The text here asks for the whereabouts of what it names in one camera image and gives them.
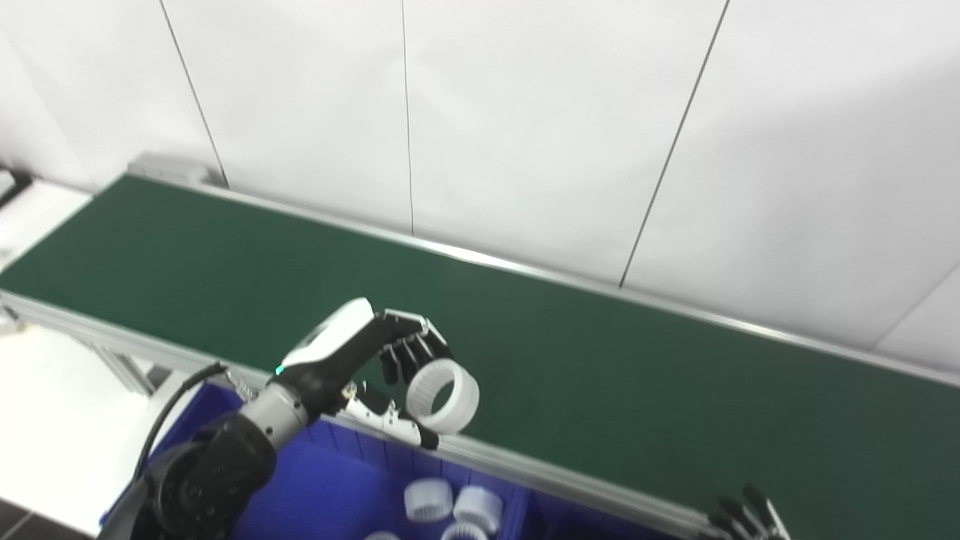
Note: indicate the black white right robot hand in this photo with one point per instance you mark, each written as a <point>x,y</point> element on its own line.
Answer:
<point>746,517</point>

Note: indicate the blue bin with black rings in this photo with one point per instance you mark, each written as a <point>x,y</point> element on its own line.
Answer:
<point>555,523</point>

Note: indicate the green conveyor belt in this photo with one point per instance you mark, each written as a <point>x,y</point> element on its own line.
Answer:
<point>562,487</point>
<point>637,390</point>

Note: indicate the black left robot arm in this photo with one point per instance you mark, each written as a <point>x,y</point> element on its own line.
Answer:
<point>217,472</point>

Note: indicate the aluminium conveyor leg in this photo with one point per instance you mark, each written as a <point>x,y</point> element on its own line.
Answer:
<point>127,371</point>

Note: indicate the blue bin with white rings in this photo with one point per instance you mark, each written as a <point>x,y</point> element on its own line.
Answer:
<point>330,487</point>

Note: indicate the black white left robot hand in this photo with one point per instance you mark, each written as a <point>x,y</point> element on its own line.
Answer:
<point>337,349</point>

